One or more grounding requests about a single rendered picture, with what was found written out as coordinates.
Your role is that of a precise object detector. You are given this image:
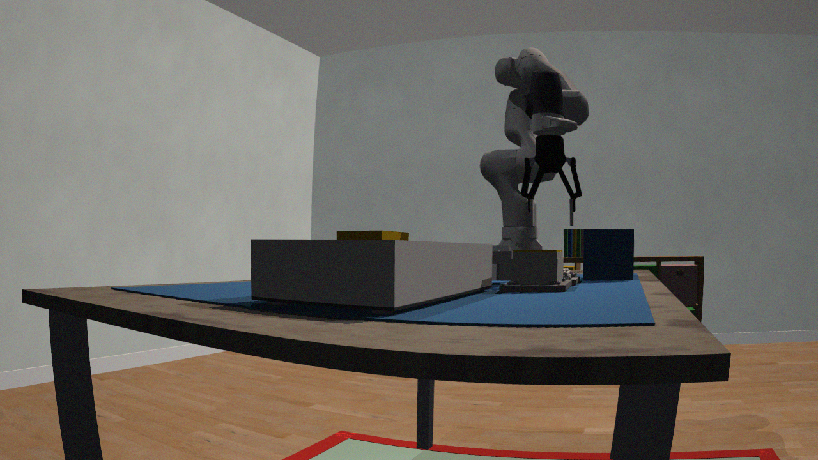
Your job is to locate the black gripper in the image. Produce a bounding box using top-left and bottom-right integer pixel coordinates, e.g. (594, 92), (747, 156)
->
(521, 135), (582, 226)

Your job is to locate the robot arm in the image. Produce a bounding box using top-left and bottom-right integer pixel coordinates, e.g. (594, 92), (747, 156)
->
(480, 47), (589, 251)

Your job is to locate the blue bench mat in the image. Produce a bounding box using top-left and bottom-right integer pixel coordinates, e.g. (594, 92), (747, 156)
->
(111, 273), (655, 327)

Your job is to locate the yellow plate with grid of black holes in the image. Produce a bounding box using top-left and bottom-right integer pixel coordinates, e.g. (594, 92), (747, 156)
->
(511, 250), (564, 285)

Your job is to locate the yellow bin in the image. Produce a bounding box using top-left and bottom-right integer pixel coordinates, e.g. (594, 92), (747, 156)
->
(337, 231), (409, 241)

